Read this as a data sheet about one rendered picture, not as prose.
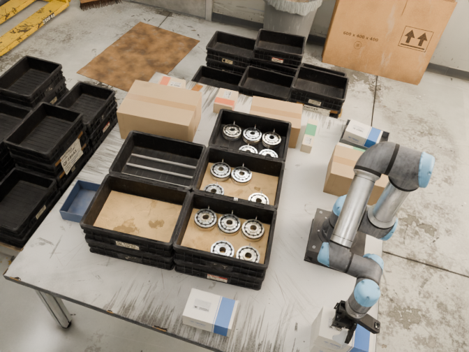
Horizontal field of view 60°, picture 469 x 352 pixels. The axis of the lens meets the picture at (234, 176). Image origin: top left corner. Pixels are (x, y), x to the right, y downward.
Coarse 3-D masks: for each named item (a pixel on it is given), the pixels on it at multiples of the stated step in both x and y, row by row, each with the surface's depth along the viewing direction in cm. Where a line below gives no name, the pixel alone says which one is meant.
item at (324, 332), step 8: (320, 312) 160; (328, 312) 157; (320, 320) 155; (328, 320) 155; (320, 328) 153; (328, 328) 153; (336, 328) 153; (344, 328) 154; (360, 328) 154; (320, 336) 151; (328, 336) 151; (352, 336) 152; (360, 336) 152; (368, 336) 152; (320, 344) 156; (328, 344) 154; (336, 344) 152; (352, 344) 150; (360, 344) 150; (368, 344) 150
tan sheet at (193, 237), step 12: (192, 216) 187; (216, 216) 188; (192, 228) 183; (216, 228) 184; (240, 228) 185; (192, 240) 179; (204, 240) 179; (216, 240) 180; (228, 240) 180; (240, 240) 181; (264, 240) 182; (264, 252) 178
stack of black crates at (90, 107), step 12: (84, 84) 297; (72, 96) 293; (84, 96) 303; (96, 96) 303; (108, 96) 299; (72, 108) 293; (84, 108) 294; (96, 108) 295; (108, 108) 293; (84, 120) 286; (96, 120) 281; (108, 120) 298; (96, 132) 283; (108, 132) 303; (96, 144) 288
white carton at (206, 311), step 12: (192, 288) 168; (192, 300) 165; (204, 300) 165; (216, 300) 166; (228, 300) 166; (192, 312) 162; (204, 312) 162; (216, 312) 163; (228, 312) 163; (192, 324) 166; (204, 324) 162; (216, 324) 160; (228, 324) 160; (228, 336) 165
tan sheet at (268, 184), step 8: (208, 168) 207; (232, 168) 208; (208, 176) 203; (256, 176) 206; (264, 176) 206; (272, 176) 207; (224, 184) 201; (232, 184) 201; (248, 184) 202; (256, 184) 202; (264, 184) 203; (272, 184) 203; (224, 192) 198; (232, 192) 198; (240, 192) 198; (248, 192) 199; (256, 192) 199; (264, 192) 200; (272, 192) 200; (272, 200) 197
